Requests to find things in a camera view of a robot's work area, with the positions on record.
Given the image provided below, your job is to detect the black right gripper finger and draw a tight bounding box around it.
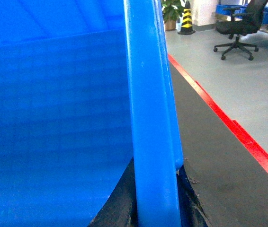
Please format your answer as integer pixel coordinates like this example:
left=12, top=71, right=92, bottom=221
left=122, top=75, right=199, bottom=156
left=88, top=159, right=138, bottom=227

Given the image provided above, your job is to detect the large blue plastic crate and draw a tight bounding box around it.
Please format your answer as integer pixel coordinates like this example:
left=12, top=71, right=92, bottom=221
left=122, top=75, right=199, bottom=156
left=0, top=0, right=183, bottom=227

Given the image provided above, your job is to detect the yellow black striped cone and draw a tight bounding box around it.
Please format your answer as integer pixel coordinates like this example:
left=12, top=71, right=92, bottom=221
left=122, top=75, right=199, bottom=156
left=178, top=0, right=195, bottom=35

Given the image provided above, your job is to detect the green potted plant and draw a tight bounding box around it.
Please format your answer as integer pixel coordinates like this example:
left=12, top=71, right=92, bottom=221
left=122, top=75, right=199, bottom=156
left=161, top=0, right=184, bottom=31

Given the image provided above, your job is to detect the black office chair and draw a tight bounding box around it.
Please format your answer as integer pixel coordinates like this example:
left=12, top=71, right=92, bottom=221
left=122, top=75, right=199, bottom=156
left=214, top=0, right=268, bottom=61

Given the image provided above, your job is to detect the red conveyor side rail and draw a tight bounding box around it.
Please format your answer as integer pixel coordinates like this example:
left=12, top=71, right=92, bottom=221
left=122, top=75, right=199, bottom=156
left=168, top=54, right=268, bottom=173

